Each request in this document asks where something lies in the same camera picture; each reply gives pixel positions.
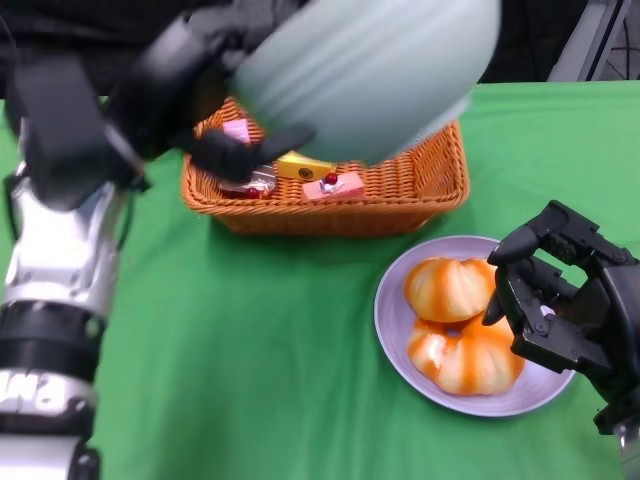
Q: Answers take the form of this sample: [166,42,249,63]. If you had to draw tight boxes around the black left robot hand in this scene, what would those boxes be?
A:
[107,9,316,184]

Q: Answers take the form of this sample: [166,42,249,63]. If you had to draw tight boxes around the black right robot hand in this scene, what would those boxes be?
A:
[482,199,640,436]

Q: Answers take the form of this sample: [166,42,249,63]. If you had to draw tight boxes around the pink layered cake slice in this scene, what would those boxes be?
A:
[222,119,251,145]

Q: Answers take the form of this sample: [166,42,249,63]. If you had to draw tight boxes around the chocolate cake with cherry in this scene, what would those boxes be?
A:
[219,167,279,200]

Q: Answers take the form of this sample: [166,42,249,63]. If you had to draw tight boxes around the orange ring donut bread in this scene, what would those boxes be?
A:
[407,312,526,396]

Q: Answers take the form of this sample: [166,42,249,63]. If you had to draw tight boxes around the yellow cake slice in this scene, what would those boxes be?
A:
[277,152,335,181]

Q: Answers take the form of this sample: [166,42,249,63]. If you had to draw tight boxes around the oval orange bread roll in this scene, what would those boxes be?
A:
[404,257,499,324]

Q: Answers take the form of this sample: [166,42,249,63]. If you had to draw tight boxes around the pale green bowl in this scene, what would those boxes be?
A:
[232,0,504,166]

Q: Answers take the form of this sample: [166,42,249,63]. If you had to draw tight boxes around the pink cake with cherry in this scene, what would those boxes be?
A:
[302,172,365,203]

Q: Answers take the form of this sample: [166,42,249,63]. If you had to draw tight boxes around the orange wicker basket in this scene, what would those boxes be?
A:
[180,97,471,237]

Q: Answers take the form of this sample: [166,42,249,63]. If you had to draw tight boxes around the lavender round plate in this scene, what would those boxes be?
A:
[374,235,576,417]

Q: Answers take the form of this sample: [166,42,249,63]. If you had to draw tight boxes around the green tablecloth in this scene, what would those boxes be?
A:
[0,79,640,480]

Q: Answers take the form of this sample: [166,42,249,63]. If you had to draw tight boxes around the black backdrop cloth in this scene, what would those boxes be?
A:
[0,0,640,101]

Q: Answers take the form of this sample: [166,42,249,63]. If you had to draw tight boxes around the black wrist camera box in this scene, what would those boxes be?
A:
[9,54,149,211]

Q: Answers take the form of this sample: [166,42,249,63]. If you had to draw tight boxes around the silver aluminium frame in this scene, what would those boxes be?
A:
[547,0,640,82]

